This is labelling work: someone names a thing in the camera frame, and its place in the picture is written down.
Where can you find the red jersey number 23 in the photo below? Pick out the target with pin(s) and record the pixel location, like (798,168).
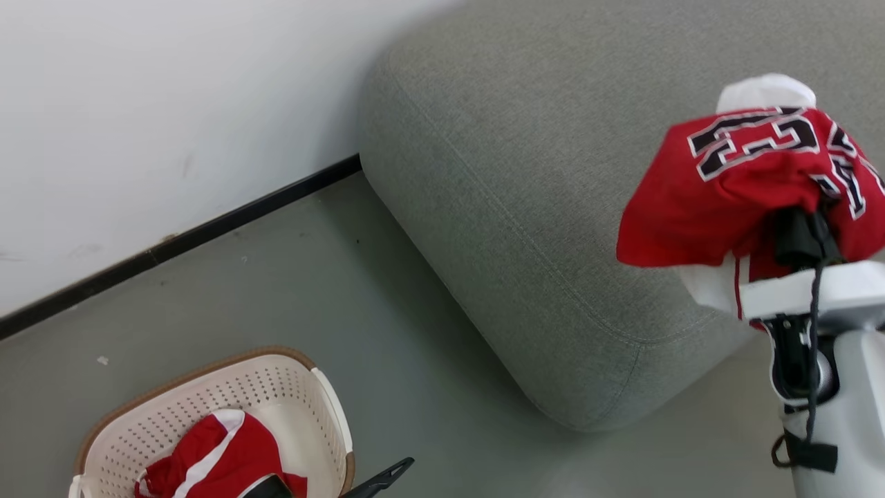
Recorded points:
(719,207)

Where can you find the grey fabric sofa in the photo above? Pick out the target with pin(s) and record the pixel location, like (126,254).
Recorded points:
(553,173)

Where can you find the black baseboard strip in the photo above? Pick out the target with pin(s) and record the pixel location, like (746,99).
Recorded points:
(207,228)

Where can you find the cream plastic laundry basket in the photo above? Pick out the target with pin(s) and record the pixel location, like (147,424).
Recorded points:
(269,387)

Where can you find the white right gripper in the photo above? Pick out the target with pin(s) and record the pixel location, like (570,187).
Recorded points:
(850,294)

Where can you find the red shorts white stripe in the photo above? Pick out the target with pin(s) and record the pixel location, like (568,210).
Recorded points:
(235,449)

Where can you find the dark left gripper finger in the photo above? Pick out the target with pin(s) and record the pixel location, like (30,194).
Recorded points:
(384,478)
(268,490)

